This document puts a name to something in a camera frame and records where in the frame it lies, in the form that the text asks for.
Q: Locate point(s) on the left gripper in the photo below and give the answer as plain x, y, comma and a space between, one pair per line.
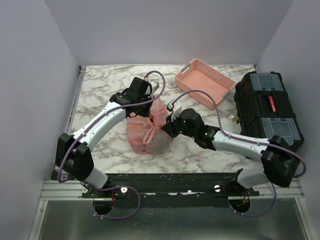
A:
146, 113

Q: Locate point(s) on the small yellow black object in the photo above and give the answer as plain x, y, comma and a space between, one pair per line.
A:
234, 119

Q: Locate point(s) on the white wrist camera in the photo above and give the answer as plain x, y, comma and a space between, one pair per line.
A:
175, 109
152, 86

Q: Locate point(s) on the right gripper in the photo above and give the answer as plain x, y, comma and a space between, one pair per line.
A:
169, 127

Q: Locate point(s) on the black plastic toolbox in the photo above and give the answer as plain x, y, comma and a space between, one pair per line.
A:
264, 108

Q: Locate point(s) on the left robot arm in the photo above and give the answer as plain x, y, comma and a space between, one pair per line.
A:
74, 151

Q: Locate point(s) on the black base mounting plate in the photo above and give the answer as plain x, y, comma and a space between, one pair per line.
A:
169, 190

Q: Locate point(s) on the pink plastic bag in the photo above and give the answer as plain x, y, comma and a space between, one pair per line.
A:
145, 134

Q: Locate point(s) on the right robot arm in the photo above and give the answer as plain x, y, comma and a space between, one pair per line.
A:
278, 162

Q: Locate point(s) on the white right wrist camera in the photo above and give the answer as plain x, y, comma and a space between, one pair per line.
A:
175, 109

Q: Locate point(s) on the pink perforated plastic basket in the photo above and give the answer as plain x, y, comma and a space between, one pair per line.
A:
197, 75

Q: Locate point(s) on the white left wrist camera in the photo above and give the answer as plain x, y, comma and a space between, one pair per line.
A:
152, 86

